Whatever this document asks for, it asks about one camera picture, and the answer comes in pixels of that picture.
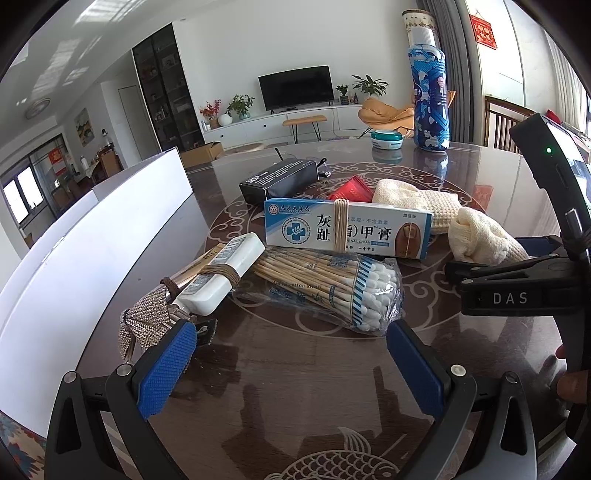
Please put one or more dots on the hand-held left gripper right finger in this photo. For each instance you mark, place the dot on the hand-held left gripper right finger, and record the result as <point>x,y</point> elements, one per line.
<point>415,367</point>

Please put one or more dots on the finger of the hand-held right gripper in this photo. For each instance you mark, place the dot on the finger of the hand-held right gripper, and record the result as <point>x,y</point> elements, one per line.
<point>540,247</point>
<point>489,272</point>

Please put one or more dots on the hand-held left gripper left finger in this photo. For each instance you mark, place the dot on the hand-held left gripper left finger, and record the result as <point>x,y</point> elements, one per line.
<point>166,364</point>

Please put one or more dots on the cream knitted glove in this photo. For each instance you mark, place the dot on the cream knitted glove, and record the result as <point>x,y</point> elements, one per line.
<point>415,203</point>
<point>485,235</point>

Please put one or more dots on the rhinestone bow hair clip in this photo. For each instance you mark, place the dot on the rhinestone bow hair clip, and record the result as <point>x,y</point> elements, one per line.
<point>152,318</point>

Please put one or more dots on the cotton swabs plastic pack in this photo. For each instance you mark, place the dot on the cotton swabs plastic pack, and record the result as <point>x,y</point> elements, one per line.
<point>323,281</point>

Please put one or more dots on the large white box container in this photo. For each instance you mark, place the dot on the large white box container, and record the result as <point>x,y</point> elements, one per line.
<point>92,249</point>

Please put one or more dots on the red foil packet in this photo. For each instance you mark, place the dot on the red foil packet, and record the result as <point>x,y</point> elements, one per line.
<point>353,188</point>

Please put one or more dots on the teal white round container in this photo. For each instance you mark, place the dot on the teal white round container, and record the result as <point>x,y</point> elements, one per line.
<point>388,137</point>

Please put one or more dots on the person's right hand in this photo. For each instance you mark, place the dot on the person's right hand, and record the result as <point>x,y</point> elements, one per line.
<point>572,385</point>

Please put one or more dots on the wooden chair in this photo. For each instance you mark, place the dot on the wooden chair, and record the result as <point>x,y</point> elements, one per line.
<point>501,120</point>

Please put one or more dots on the white banded tube bundle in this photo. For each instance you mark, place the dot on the white banded tube bundle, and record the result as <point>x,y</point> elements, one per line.
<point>217,277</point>

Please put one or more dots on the blue patterned tall bottle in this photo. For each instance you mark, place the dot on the blue patterned tall bottle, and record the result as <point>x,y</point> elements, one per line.
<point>429,106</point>

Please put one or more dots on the grey curtain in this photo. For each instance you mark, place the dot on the grey curtain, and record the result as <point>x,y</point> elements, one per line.
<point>461,69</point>

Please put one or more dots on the floral patterned rug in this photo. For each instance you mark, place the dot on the floral patterned rug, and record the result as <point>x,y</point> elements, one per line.
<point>18,443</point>

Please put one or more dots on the blue white ointment box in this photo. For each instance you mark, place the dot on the blue white ointment box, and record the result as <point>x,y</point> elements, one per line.
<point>304,228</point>

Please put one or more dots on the orange lounge chair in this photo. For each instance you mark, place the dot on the orange lounge chair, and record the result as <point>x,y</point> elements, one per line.
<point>383,115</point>

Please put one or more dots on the small black gadget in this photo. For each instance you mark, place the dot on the small black gadget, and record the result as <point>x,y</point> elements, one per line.
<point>324,168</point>

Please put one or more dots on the leafy green potted plant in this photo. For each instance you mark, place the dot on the leafy green potted plant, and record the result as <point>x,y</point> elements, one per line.
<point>369,85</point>

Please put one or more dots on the cream cylindrical floor unit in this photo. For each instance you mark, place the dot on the cream cylindrical floor unit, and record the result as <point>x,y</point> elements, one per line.
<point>415,18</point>

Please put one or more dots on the open cardboard box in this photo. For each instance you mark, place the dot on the open cardboard box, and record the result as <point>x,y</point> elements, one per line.
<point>203,152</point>

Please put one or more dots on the black rectangular box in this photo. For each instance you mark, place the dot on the black rectangular box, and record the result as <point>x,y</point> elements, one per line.
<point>281,177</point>

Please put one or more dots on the small green potted plant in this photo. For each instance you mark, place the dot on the small green potted plant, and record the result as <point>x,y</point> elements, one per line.
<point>342,92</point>

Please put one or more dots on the red door poster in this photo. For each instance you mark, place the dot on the red door poster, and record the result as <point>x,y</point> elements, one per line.
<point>56,155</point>

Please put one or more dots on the wooden bench black legs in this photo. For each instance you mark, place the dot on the wooden bench black legs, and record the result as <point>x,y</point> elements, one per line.
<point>304,121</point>

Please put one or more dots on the white round vase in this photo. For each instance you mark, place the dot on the white round vase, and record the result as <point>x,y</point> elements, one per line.
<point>225,119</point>

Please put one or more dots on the white television cabinet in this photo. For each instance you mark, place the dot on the white television cabinet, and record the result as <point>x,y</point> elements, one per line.
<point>258,127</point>

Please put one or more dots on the red flower arrangement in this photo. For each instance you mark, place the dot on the red flower arrangement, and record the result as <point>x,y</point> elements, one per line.
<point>210,110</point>

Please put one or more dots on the black flat television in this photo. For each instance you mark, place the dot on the black flat television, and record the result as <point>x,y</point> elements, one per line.
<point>295,87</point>

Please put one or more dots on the dark glass display cabinet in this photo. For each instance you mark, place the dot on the dark glass display cabinet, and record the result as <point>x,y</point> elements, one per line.
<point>166,92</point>

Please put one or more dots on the round ceiling light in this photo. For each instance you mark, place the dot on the round ceiling light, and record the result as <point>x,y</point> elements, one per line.
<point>38,108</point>

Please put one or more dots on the red wall hanging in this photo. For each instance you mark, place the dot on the red wall hanging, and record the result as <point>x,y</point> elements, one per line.
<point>484,32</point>

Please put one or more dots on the framed wall painting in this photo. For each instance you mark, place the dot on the framed wall painting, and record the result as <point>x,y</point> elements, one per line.
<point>82,127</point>

